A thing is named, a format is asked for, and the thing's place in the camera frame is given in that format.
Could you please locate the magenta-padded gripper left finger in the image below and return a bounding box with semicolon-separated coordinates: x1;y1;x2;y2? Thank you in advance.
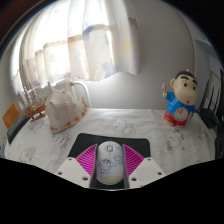
54;143;99;189

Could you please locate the white fabric bag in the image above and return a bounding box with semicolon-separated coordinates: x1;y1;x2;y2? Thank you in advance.
44;79;89;134

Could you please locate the black bag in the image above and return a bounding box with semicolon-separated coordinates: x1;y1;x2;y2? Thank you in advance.
214;131;224;160

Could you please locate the white metal chair back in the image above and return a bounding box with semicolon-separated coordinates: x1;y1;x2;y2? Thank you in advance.
68;79;92;108

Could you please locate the brown woven tray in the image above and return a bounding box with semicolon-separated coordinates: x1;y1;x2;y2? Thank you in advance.
23;103;47;118

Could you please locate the black keyboard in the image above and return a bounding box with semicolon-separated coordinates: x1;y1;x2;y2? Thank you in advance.
6;113;32;145

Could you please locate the white cartoon-print computer mouse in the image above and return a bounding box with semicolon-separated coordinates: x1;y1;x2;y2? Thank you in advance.
96;140;126;184

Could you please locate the white printed tablecloth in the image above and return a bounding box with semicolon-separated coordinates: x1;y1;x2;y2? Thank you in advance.
3;107;218;178

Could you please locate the white patterned curtain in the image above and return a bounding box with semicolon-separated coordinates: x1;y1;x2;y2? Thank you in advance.
11;0;141;101

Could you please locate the cartoon boy clock figurine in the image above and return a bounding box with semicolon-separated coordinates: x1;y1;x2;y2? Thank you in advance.
161;69;199;128

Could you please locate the white wall shelf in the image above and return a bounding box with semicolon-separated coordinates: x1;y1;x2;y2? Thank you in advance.
194;36;214;54

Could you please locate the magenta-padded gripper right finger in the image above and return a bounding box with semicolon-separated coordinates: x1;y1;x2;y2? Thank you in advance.
122;143;168;189

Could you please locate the orange box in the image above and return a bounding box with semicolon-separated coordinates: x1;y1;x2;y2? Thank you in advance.
2;102;22;129

